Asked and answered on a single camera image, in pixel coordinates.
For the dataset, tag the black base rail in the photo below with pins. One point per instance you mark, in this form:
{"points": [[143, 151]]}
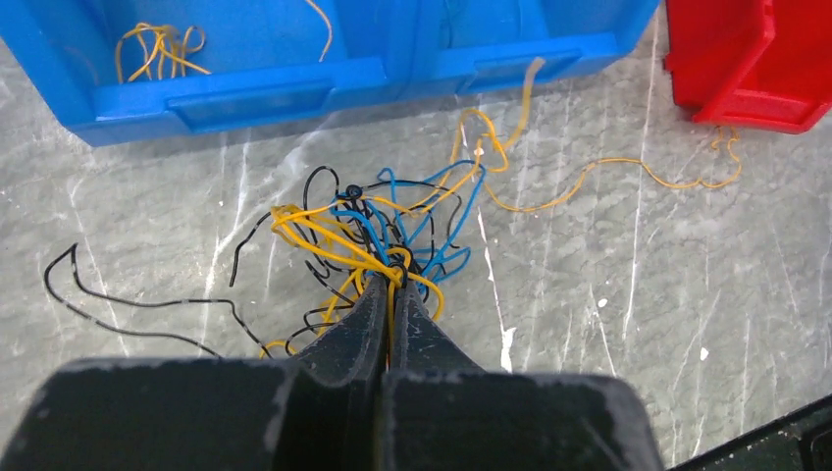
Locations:
{"points": [[800, 441]]}

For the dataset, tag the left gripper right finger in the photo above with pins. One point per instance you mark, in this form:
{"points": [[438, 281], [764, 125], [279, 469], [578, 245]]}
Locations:
{"points": [[440, 411]]}

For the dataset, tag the blue two-compartment bin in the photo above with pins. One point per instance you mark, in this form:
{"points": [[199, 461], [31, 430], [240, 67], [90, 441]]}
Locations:
{"points": [[121, 71]]}

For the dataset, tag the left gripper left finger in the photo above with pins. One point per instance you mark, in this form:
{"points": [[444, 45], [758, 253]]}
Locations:
{"points": [[312, 411]]}

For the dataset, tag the red plastic bin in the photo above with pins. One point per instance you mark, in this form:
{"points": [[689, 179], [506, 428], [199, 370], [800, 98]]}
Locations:
{"points": [[760, 64]]}

